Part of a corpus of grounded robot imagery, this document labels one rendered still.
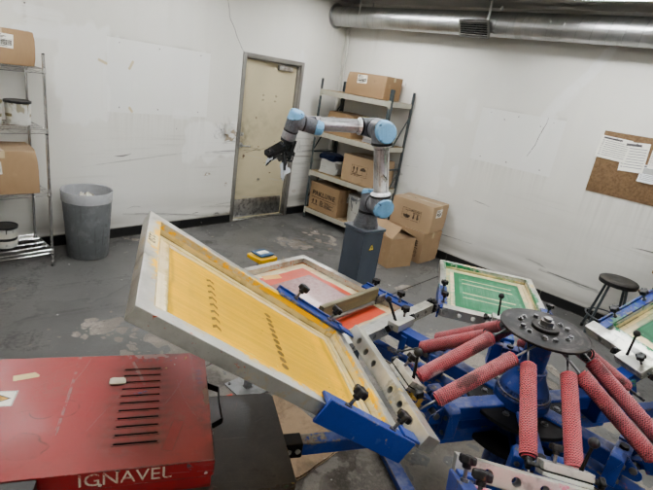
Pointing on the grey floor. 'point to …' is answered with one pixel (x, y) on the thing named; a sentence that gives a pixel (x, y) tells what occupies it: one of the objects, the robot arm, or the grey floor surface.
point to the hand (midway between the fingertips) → (272, 173)
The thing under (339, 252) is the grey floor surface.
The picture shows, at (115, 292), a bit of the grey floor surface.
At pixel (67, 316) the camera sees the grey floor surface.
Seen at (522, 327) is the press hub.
